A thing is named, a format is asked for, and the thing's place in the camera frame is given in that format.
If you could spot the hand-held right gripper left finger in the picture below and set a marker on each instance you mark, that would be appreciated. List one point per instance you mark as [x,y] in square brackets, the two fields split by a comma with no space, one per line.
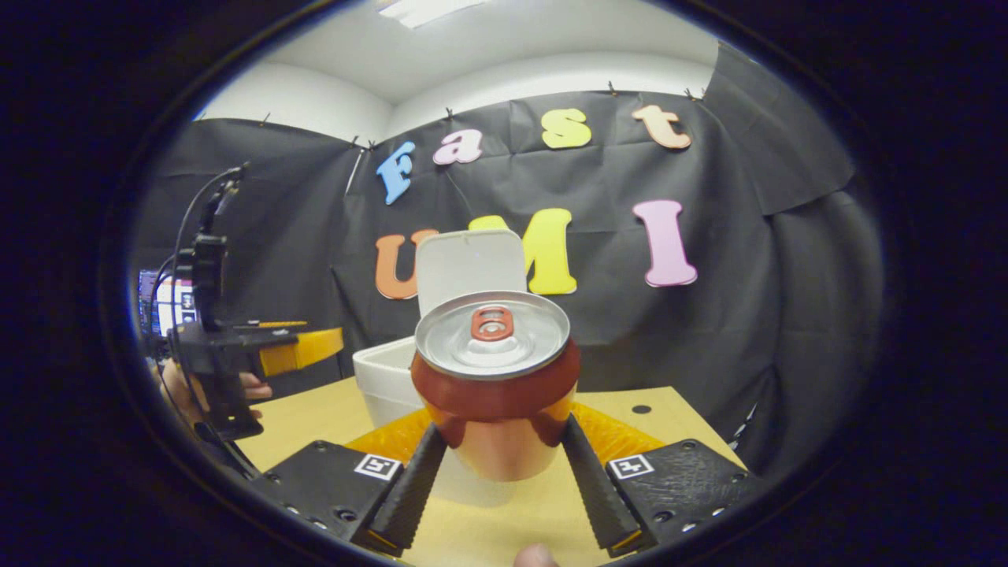
[413,496]

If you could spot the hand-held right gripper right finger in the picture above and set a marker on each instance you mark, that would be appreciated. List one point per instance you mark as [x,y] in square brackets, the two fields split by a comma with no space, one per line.
[598,492]

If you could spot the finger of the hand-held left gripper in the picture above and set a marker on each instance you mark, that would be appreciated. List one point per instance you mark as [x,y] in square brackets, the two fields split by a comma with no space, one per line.
[276,324]
[307,350]

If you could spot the red pop can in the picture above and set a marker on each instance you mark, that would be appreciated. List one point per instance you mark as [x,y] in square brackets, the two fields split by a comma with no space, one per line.
[496,394]

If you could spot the white desktop garbage bin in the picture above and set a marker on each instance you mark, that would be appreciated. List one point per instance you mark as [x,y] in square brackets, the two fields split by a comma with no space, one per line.
[465,264]

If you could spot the wooden desktop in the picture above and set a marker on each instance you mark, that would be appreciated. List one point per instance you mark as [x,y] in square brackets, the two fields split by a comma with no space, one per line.
[315,417]

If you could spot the computer monitor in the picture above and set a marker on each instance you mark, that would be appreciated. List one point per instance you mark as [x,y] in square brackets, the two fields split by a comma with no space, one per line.
[169,303]

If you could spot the ceiling light panel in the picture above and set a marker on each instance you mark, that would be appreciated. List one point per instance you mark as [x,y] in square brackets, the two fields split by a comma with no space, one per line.
[429,9]

